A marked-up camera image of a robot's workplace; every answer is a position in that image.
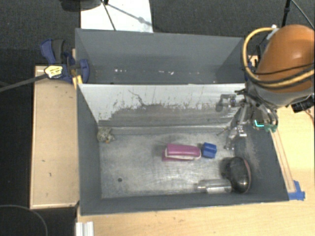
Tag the purple and white stapler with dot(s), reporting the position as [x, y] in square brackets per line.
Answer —
[182, 151]

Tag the blue small block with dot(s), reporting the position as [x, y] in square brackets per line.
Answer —
[209, 150]

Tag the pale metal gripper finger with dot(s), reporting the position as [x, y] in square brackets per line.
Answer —
[226, 99]
[233, 134]

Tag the grey speckled stone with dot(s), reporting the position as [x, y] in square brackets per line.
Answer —
[105, 134]

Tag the black cylinder on white bracket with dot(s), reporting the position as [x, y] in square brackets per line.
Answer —
[302, 105]

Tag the grey metal bin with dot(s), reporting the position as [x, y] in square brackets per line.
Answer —
[147, 171]

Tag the pale wood board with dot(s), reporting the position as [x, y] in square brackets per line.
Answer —
[55, 144]

